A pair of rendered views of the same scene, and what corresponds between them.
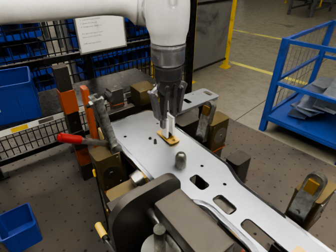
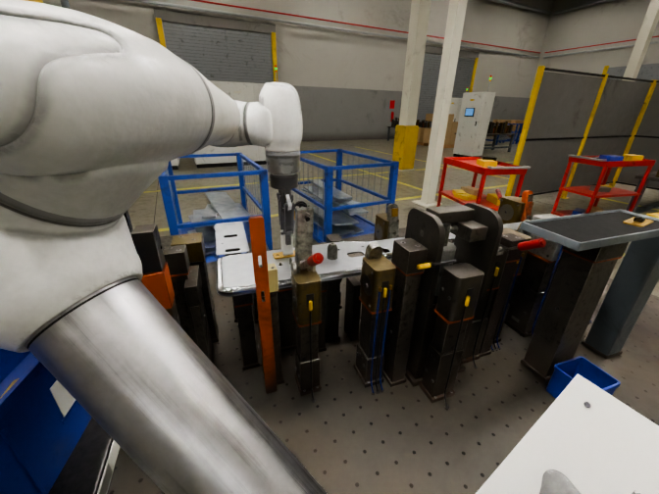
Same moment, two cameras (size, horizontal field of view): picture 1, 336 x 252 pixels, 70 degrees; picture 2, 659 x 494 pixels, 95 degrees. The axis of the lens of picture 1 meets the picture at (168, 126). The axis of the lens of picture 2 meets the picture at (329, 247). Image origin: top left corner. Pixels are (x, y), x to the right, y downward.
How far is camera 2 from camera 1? 0.79 m
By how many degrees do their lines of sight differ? 63
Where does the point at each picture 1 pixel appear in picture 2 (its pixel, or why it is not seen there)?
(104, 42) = not seen: hidden behind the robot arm
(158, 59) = (292, 165)
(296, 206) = (392, 230)
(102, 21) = not seen: hidden behind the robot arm
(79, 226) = (285, 429)
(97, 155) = (310, 278)
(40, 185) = not seen: outside the picture
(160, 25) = (296, 131)
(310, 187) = (394, 212)
